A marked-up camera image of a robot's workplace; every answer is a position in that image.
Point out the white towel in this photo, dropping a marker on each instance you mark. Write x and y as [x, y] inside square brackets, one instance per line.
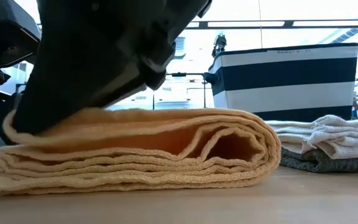
[337, 137]

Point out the black hanging fixture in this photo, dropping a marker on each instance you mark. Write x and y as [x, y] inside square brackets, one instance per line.
[219, 43]

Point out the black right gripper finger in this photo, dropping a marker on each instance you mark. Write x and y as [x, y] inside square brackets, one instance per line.
[155, 79]
[79, 62]

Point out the grey kitchen towel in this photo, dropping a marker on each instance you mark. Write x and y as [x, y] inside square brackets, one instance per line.
[337, 165]

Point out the navy white striped fabric bin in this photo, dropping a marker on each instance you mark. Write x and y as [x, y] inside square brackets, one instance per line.
[291, 93]

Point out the orange towel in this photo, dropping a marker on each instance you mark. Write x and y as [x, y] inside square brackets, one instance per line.
[104, 174]

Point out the black thin metal stand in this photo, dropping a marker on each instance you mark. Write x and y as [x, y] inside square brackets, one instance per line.
[179, 74]

